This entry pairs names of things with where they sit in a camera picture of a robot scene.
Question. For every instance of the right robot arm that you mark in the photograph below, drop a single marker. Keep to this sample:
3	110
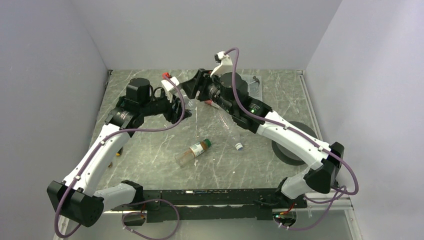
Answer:
230	92

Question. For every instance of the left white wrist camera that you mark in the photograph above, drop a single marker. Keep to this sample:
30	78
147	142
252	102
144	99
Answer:
171	85

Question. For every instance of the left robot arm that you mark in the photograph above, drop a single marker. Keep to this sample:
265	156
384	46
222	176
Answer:
121	123

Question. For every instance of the brown bottle green cap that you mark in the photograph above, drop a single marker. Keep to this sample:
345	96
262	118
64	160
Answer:
194	151

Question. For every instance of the black base frame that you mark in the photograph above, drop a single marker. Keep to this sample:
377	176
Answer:
213	204

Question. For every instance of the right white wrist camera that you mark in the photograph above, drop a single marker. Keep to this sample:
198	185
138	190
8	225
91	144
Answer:
224	64

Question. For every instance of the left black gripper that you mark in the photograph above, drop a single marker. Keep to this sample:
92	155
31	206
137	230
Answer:
173	116

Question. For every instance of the black round disc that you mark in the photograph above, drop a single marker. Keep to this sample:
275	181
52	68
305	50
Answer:
287	156

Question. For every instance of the small black hammer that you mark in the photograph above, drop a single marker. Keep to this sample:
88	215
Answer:
255	80

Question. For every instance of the aluminium rail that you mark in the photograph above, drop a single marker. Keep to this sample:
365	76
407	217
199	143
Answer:
331	198

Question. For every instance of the clear plastic organizer box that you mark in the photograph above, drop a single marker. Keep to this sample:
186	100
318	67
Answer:
254	90

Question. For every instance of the blue label water bottle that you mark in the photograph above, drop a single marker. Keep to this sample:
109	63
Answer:
190	104

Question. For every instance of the red label clear bottle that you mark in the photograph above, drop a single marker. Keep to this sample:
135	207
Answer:
212	104

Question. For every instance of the clear unlabeled plastic bottle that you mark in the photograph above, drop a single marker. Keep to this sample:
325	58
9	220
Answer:
231	129

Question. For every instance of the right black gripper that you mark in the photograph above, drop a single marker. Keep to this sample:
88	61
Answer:
200	82

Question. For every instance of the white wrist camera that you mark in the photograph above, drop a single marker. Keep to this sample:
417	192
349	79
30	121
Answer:
171	85
224	64

